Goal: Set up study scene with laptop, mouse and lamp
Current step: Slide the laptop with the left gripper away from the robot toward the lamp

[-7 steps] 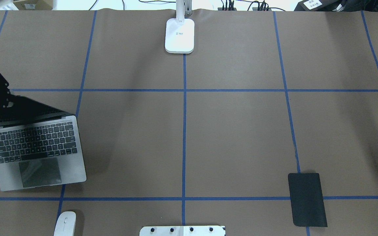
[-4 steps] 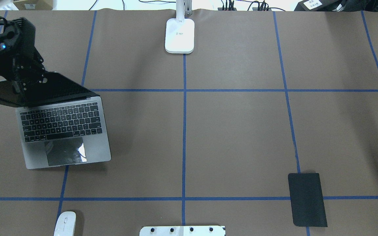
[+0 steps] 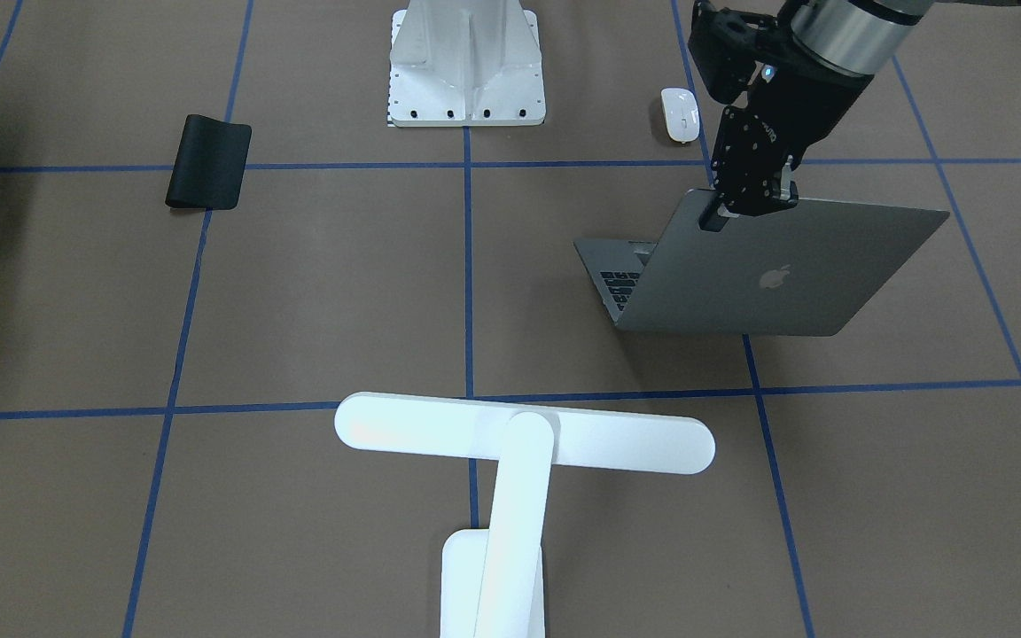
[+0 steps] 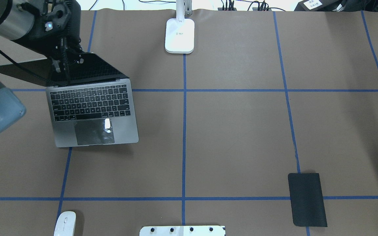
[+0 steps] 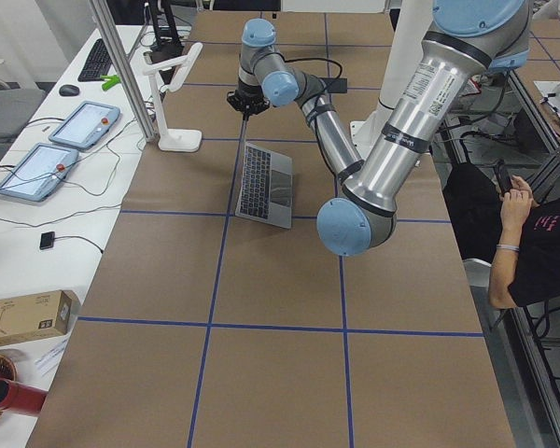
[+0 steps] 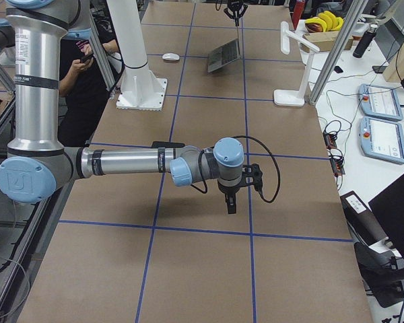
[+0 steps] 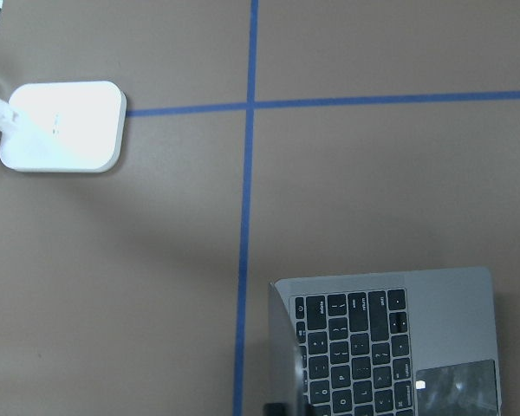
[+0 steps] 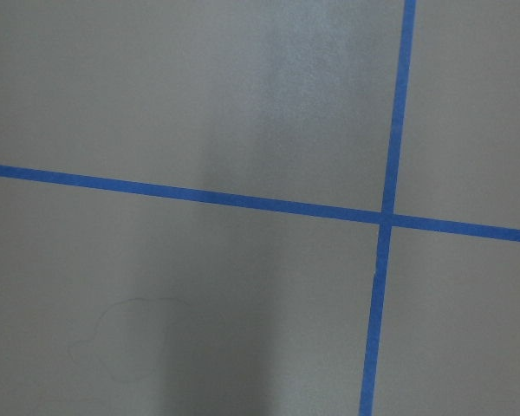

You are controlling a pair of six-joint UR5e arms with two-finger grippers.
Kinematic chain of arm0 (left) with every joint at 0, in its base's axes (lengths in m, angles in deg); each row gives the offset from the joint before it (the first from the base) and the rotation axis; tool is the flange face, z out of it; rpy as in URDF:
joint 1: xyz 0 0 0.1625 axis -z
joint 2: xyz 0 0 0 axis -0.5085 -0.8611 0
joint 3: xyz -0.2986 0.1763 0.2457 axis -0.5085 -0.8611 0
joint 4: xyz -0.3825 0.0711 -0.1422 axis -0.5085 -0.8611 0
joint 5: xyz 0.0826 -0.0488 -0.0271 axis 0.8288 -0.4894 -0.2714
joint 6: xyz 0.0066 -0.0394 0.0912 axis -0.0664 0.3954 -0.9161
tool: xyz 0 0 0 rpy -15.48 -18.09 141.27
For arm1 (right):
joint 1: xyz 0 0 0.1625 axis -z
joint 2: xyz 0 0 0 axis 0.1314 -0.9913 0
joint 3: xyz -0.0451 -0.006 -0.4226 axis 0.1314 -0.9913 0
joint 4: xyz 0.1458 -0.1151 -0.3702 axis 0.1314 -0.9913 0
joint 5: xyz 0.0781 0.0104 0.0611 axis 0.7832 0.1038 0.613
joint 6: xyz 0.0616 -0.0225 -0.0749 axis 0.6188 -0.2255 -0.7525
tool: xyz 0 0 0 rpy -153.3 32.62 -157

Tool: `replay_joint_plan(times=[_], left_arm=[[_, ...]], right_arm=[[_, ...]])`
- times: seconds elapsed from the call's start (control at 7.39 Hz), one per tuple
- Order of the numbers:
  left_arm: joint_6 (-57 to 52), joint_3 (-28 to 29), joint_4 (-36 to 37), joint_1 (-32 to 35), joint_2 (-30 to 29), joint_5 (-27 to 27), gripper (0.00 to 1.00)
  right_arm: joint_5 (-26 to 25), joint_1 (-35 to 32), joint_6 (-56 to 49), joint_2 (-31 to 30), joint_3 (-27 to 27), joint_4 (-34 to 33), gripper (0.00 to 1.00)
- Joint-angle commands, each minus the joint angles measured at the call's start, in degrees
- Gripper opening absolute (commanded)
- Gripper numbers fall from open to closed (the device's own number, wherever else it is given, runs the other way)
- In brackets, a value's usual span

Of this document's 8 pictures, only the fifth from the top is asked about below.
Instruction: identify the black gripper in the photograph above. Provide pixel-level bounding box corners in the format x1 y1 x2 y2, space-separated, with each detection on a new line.
226 90 270 140

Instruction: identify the grey laptop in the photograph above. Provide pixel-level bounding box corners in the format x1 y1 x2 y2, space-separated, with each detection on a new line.
235 142 293 229

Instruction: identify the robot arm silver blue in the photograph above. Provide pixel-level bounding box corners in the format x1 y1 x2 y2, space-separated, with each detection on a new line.
227 1 533 256

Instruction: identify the white desk lamp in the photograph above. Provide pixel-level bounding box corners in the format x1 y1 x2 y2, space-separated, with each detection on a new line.
143 42 203 153

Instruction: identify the black mouse pad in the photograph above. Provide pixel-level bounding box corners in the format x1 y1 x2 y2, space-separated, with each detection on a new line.
322 77 348 93

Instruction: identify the black computer mouse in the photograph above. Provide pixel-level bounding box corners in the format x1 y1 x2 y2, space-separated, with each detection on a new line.
58 84 80 97

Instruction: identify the green plastic object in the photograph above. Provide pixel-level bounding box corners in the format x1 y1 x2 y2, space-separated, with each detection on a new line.
100 75 120 91

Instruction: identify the upper blue teach pendant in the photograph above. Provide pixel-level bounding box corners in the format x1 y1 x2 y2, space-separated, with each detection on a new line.
49 101 120 151

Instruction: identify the blue teach pendant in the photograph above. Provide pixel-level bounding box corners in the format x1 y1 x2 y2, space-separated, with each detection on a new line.
0 144 79 203
49 101 120 151

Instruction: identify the black keyboard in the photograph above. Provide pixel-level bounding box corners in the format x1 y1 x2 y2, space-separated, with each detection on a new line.
77 38 112 82

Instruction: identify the lower blue teach pendant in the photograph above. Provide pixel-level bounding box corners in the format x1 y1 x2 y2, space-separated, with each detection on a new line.
0 144 79 203

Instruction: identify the small black device on desk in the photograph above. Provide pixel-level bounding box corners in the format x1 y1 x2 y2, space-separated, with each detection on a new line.
39 231 56 250

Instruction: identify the cardboard box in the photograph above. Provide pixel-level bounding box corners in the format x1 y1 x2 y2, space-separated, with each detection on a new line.
0 290 79 347

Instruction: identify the person in black shirt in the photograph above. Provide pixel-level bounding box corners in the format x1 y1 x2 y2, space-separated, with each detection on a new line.
442 162 560 309

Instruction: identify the red cylinder bottle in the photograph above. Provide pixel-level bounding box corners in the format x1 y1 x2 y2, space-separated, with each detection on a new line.
0 379 48 416

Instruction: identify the aluminium frame post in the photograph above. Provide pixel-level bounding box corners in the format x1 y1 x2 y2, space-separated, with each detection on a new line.
89 0 156 143

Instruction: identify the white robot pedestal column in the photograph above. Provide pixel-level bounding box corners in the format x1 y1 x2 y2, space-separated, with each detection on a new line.
351 0 433 161

